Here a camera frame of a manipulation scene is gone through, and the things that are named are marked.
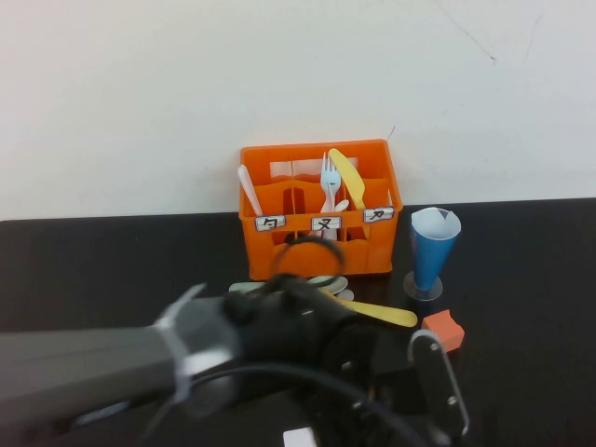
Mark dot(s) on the paper label with spoon character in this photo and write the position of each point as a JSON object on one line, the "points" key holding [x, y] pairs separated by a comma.
{"points": [[270, 223]]}

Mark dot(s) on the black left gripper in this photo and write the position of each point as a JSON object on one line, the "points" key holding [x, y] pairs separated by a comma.
{"points": [[363, 372]]}

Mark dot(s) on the paper label with knife character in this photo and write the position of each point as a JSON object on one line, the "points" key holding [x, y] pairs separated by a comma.
{"points": [[378, 214]]}

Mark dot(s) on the white plastic fork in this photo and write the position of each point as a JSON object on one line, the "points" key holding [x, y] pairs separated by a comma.
{"points": [[348, 294]]}

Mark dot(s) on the blue paper cone cup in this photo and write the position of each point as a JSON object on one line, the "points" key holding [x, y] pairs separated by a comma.
{"points": [[430, 261]]}

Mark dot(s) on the light blue plastic fork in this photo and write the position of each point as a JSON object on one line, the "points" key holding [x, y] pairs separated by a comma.
{"points": [[329, 174]]}

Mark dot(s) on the orange foam cube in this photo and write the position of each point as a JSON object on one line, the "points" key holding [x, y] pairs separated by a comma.
{"points": [[447, 328]]}

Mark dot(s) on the yellow plastic knife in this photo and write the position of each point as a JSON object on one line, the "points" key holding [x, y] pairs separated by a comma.
{"points": [[349, 179]]}

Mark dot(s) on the paper label with fork character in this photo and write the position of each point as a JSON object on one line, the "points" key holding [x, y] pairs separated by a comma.
{"points": [[326, 223]]}

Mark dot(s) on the white foam cube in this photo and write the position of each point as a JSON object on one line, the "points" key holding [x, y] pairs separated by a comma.
{"points": [[295, 438]]}

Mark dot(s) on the small white plastic spoon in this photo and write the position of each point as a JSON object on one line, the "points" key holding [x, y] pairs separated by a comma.
{"points": [[342, 205]]}

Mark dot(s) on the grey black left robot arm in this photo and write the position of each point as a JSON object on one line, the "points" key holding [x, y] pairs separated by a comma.
{"points": [[93, 363]]}

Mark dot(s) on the orange plastic cutlery crate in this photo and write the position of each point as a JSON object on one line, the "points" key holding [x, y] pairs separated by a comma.
{"points": [[372, 251]]}

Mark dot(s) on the yellow plastic spoon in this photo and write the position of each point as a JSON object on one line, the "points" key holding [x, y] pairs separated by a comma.
{"points": [[391, 315]]}

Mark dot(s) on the mint green plastic spoon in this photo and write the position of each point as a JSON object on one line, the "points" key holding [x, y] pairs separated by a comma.
{"points": [[335, 285]]}

